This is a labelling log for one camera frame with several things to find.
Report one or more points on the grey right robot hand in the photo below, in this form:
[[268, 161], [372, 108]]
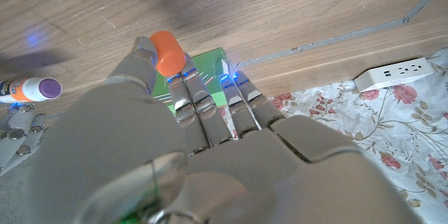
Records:
[[17, 133]]

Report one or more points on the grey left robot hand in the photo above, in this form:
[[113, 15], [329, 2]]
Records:
[[245, 168]]

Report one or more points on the orange white glue stick body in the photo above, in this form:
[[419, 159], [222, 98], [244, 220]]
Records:
[[31, 90]]

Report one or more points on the green cardboard package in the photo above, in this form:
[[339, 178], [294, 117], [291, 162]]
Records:
[[208, 66]]

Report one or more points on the floral backdrop cloth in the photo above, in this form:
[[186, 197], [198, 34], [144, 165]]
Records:
[[395, 129]]

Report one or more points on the white power strip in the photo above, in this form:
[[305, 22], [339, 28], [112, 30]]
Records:
[[392, 74]]

